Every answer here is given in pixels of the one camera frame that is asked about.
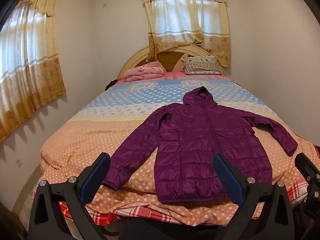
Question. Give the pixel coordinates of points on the person's dark clothing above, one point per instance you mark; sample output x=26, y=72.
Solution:
x=170, y=231

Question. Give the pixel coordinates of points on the white wall socket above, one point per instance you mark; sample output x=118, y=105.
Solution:
x=18, y=163

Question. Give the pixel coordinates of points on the striped floral pillow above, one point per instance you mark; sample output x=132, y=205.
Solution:
x=201, y=65

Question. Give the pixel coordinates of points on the pink folded blanket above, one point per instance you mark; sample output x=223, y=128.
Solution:
x=145, y=72

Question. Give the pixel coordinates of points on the red plaid bed sheet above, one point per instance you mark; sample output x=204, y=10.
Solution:
x=100, y=218

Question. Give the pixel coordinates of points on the long yellow window curtain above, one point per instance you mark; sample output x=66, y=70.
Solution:
x=27, y=62

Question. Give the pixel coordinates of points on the purple hooded puffer jacket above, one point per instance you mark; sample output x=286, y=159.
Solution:
x=195, y=150

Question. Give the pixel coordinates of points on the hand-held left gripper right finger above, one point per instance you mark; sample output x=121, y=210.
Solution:
x=228, y=180

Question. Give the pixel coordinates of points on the short yellow window curtain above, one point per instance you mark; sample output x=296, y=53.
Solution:
x=187, y=17

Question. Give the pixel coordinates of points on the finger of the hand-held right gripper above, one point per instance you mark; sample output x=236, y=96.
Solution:
x=308, y=170

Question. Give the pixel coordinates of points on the cream wooden headboard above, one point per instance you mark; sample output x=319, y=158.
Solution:
x=172, y=57

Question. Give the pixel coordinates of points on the pink bed sheet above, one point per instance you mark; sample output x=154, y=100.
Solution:
x=175, y=75

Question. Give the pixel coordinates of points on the bed with polka-dot quilt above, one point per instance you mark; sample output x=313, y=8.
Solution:
x=105, y=135

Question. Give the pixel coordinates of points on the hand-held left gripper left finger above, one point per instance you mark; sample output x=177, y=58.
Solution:
x=92, y=183

